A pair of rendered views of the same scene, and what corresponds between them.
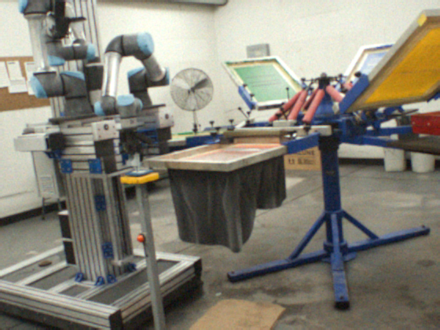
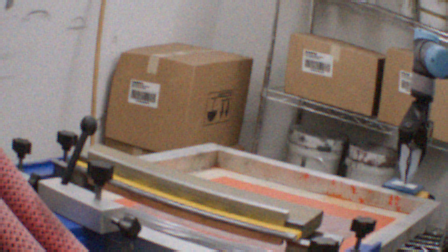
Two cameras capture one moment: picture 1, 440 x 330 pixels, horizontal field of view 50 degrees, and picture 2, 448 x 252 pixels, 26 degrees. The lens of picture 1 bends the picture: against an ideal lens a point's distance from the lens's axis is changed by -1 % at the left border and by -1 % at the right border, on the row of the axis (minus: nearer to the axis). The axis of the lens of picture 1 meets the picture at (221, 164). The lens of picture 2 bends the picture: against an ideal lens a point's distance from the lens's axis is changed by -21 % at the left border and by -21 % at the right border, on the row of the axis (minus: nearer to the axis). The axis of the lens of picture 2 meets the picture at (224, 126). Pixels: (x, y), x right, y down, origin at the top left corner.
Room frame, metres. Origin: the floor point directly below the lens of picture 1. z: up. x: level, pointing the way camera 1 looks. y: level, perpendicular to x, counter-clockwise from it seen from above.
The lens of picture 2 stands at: (4.28, -0.58, 1.45)
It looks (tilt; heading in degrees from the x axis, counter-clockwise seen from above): 10 degrees down; 166
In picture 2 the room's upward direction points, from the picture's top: 10 degrees clockwise
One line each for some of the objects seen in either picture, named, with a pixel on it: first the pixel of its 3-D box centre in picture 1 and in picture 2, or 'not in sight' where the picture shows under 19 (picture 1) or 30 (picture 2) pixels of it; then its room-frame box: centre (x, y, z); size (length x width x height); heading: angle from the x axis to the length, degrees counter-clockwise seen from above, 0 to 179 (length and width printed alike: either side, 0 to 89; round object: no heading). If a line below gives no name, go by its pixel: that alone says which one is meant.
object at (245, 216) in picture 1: (262, 198); not in sight; (2.36, -0.19, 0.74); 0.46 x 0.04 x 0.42; 138
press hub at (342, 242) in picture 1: (330, 166); not in sight; (3.33, -0.77, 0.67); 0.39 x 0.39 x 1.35
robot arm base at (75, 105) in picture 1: (76, 105); not in sight; (2.51, 0.73, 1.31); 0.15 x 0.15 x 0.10
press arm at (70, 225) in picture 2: not in sight; (57, 236); (2.96, -0.45, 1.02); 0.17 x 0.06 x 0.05; 138
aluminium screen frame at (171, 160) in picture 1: (233, 151); (245, 219); (2.54, -0.07, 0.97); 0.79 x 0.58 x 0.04; 138
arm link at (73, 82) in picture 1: (71, 83); not in sight; (2.51, 0.74, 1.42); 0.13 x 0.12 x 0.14; 121
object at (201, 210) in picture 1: (202, 207); not in sight; (2.32, 0.12, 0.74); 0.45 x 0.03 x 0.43; 48
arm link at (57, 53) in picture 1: (59, 53); not in sight; (2.22, 0.69, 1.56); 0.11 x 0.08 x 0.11; 121
